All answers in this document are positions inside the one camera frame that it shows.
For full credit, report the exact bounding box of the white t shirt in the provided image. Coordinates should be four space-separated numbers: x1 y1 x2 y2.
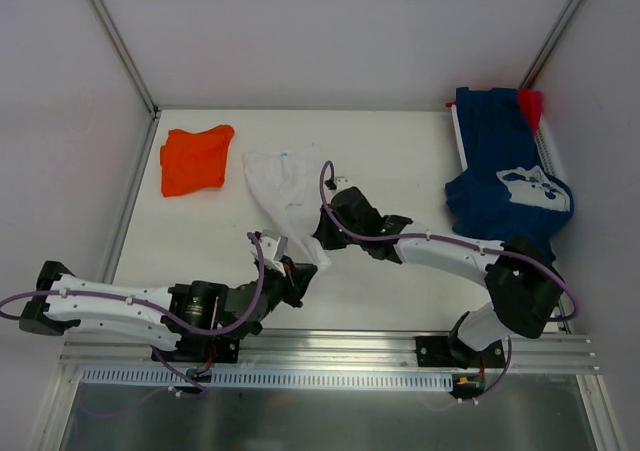
242 144 331 272

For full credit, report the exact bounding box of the orange t shirt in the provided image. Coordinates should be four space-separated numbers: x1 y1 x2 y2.
160 124 235 197

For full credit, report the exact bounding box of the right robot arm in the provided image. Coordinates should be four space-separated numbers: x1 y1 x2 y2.
314 181 565 367

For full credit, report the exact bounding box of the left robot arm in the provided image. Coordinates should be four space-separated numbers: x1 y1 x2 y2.
18 257 318 361

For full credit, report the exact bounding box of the blue printed t shirt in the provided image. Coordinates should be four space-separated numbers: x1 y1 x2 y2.
445 87 574 262

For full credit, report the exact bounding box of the white perforated basket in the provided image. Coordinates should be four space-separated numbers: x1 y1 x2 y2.
447 103 566 179

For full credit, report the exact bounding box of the red t shirt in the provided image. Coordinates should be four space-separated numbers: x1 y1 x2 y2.
518 88 543 134

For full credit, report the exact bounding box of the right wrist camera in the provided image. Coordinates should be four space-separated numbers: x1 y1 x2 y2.
325 176 351 193

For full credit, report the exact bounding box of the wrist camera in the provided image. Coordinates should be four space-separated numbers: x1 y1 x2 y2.
325 176 351 193
252 230 287 276

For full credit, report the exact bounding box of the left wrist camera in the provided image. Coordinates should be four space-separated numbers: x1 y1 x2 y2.
252 230 287 276

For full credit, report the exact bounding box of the aluminium mounting rail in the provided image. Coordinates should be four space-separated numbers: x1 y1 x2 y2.
60 329 602 375

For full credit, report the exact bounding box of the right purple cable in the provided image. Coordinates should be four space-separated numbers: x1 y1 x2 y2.
319 160 582 405

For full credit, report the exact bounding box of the purple cable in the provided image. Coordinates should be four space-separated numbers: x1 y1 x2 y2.
319 160 582 405
0 230 266 397

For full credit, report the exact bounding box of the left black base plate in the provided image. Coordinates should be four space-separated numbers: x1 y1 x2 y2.
158 336 240 364

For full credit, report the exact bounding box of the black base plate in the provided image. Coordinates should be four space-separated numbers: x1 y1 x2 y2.
158 336 240 364
414 335 506 369

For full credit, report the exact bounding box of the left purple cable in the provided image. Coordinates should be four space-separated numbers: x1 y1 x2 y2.
0 230 266 397

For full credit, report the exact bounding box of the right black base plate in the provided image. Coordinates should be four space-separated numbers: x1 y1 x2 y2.
414 335 506 369

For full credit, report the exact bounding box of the white slotted cable duct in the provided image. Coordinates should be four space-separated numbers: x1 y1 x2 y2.
81 366 454 393

